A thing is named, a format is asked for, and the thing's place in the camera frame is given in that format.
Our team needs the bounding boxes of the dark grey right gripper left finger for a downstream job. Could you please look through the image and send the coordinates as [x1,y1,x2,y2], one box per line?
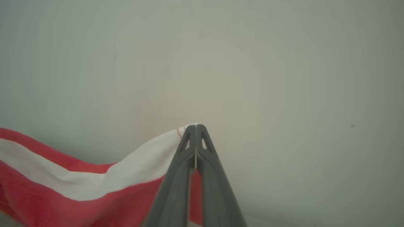
[142,125,197,227]

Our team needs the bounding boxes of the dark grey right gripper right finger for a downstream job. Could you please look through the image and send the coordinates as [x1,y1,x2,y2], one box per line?
[197,124,247,227]

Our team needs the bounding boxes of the red shorts white stripe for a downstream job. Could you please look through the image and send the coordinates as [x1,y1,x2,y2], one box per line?
[0,124,203,227]

